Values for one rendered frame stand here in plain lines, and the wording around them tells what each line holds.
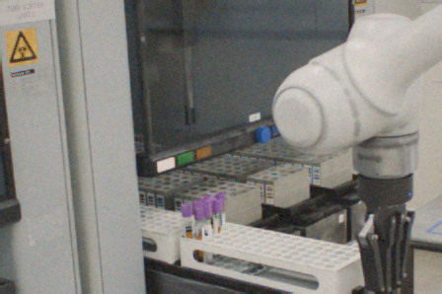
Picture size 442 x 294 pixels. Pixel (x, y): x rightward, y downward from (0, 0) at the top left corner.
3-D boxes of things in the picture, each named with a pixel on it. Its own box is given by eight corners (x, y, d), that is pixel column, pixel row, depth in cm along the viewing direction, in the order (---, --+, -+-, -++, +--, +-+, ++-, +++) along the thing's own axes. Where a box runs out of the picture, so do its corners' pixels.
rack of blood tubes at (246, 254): (179, 273, 151) (177, 237, 149) (219, 256, 158) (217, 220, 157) (336, 313, 133) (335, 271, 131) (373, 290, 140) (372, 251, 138)
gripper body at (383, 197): (377, 162, 134) (378, 224, 136) (344, 175, 127) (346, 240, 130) (424, 168, 129) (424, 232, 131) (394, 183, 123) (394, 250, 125)
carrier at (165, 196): (198, 205, 181) (196, 176, 180) (206, 207, 180) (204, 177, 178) (157, 221, 173) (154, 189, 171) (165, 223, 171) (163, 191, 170)
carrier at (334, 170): (344, 178, 196) (343, 150, 194) (352, 180, 194) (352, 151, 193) (312, 191, 187) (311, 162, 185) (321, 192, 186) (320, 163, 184)
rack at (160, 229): (50, 241, 170) (47, 207, 169) (92, 226, 178) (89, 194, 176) (172, 271, 152) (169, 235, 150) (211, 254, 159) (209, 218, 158)
